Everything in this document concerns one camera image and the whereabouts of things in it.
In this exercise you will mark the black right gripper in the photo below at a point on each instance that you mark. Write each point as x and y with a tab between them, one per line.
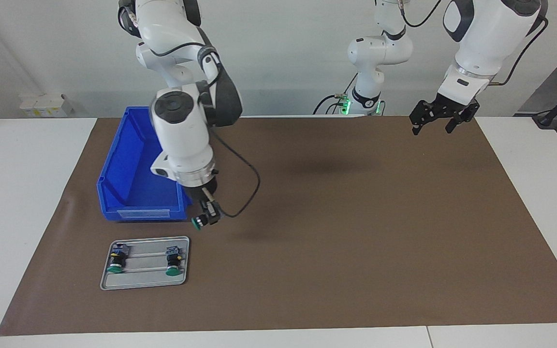
203	191

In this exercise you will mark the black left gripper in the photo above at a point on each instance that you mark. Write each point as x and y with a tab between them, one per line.
447	108

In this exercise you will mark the green push button switch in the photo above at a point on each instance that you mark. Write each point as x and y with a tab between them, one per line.
174	261
116	260
196	223

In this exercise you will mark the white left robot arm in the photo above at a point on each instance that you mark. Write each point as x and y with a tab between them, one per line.
481	38

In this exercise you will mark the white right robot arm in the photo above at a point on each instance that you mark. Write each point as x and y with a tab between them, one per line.
182	125

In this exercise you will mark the blue plastic storage bin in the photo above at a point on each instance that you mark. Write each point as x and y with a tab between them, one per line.
128	183

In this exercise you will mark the grey metal tray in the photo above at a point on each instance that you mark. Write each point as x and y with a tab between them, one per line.
150	282

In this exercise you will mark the brown table mat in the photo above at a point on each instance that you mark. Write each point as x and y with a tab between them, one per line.
331	251

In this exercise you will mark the white box with yellow labels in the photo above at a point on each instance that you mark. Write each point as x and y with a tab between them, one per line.
44	104

